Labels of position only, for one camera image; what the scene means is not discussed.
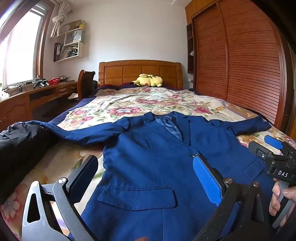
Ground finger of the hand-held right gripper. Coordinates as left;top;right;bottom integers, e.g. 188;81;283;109
248;141;276;161
264;135;296;155

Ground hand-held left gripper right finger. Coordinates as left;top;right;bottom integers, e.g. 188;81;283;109
192;154;271;241

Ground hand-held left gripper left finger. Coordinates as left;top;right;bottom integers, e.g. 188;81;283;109
22;155;99;241

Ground blue suit jacket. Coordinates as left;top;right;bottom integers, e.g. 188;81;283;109
32;111;278;241

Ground person's right hand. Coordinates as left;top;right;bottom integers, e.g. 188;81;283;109
269;179;296;217

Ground black garment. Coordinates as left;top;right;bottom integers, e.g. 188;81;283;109
0;122;60;205

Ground wooden slatted wardrobe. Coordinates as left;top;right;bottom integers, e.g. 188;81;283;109
185;0;296;137

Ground floral blanket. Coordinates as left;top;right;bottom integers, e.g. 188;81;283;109
0;86;296;241

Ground wooden chair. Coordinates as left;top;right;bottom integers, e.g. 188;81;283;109
77;70;96;100

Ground wooden desk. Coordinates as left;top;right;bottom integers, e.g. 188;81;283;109
0;81;79;132

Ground black devices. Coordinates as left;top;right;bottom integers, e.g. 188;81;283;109
33;79;49;90

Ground yellow plush toy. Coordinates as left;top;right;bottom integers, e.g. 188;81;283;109
129;74;163;88

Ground wooden bed headboard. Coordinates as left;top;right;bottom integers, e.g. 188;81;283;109
99;60;184;90

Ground row of books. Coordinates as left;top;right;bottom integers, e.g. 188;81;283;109
54;42;79;61

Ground white paper bag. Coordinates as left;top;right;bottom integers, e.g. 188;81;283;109
65;30;83;45

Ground window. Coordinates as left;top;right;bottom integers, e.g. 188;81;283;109
0;5;50;91

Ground tied white curtain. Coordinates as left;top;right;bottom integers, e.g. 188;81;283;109
50;0;72;39

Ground white wall shelf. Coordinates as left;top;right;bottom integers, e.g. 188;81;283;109
54;22;87;62

